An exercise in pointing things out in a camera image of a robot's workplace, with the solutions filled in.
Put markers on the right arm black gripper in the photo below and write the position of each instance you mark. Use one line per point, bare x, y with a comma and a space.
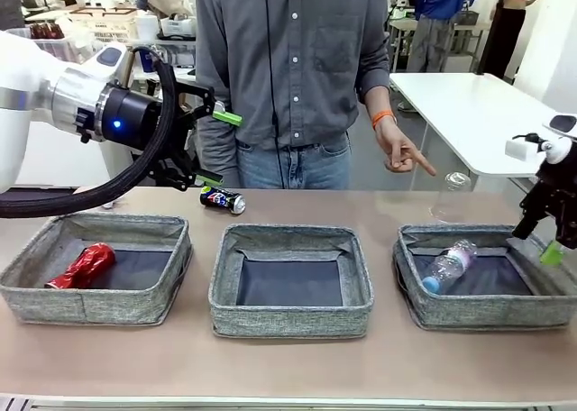
561, 194

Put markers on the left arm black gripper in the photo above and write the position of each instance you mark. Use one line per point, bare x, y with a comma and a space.
126, 122

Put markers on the dark blue soda can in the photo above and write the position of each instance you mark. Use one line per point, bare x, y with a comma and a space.
221, 198

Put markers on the clear plastic bottle blue cap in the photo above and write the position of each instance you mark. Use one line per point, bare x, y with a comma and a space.
451, 262

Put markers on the clear plastic cup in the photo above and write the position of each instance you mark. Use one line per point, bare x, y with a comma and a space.
451, 194

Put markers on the crushed red soda can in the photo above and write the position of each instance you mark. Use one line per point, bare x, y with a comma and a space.
90, 262

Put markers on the person's left forearm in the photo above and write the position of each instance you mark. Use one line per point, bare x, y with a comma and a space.
376, 100

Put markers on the person's right forearm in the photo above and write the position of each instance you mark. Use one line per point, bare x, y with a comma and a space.
216, 158

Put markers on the person's left hand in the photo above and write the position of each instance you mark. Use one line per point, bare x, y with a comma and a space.
396, 152

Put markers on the grey fabric basket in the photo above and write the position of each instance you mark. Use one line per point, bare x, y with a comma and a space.
473, 314
112, 309
288, 321

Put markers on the person in grey shirt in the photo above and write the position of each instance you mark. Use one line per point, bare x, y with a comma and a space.
293, 46

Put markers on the white labelled container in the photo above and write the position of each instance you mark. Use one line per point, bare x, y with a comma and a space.
178, 27

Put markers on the white plastic jar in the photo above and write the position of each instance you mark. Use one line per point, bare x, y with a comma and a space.
146, 28

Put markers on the cream plastic crate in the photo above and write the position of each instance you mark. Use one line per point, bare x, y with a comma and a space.
108, 23

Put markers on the orange wrist watch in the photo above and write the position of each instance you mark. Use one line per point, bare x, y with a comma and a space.
382, 119

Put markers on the clear plastic storage box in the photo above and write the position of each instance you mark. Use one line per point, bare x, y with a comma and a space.
72, 46

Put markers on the mannequin in red top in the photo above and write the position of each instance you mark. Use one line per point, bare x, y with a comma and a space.
505, 37

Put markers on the pack of brown bottles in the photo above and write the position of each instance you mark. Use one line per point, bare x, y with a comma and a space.
45, 30

